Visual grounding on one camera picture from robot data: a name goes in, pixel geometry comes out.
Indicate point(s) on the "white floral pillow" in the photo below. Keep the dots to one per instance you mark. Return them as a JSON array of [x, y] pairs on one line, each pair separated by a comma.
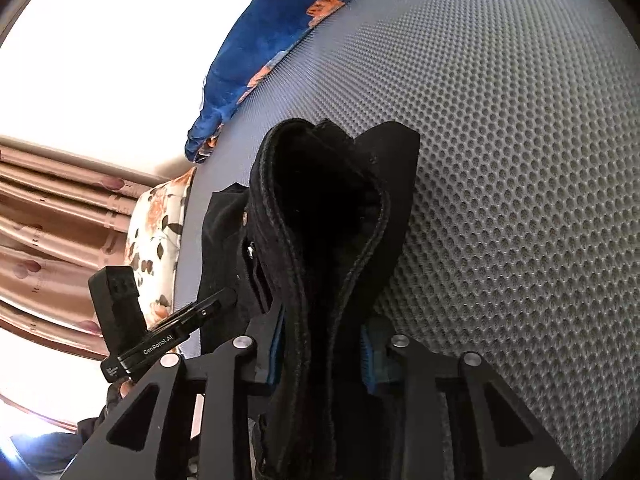
[[153, 245]]

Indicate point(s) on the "black denim pants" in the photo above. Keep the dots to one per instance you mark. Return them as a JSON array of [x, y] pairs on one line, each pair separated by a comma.
[[316, 233]]

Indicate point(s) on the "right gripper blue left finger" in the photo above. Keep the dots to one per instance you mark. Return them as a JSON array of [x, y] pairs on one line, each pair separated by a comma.
[[276, 323]]

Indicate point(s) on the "pink brown curtain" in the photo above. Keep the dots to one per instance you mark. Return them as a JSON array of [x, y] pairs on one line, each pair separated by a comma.
[[62, 219]]

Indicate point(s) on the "person's left hand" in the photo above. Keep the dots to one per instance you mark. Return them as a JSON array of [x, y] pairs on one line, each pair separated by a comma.
[[125, 387]]

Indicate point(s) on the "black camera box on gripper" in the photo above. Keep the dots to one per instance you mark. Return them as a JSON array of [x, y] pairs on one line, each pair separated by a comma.
[[114, 294]]

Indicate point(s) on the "blue floral blanket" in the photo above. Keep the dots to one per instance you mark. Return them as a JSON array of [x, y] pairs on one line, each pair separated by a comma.
[[263, 34]]

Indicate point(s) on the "person's left forearm dark sleeve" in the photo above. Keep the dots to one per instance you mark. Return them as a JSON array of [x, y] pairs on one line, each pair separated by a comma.
[[87, 427]]

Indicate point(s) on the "grey mesh mattress pad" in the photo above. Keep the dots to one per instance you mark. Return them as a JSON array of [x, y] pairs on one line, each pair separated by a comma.
[[523, 241]]

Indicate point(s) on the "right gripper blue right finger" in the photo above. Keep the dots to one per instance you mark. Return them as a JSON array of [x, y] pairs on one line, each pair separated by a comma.
[[378, 367]]

